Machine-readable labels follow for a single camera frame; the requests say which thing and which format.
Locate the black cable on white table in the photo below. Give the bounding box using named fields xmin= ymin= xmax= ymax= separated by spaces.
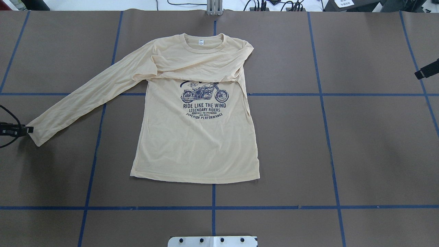
xmin=156 ymin=0 xmax=208 ymax=11

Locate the cream long-sleeve printed shirt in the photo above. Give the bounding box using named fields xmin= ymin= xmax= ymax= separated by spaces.
xmin=30 ymin=33 xmax=260 ymax=184

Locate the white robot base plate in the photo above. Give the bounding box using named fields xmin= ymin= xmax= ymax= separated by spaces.
xmin=167 ymin=236 xmax=258 ymax=247

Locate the grey aluminium frame post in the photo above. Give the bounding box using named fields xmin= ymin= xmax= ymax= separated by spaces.
xmin=206 ymin=0 xmax=224 ymax=16

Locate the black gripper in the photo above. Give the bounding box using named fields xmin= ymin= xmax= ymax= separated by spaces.
xmin=0 ymin=122 xmax=34 ymax=137

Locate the black power strip with plugs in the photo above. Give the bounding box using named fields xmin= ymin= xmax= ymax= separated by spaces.
xmin=244 ymin=0 xmax=306 ymax=12

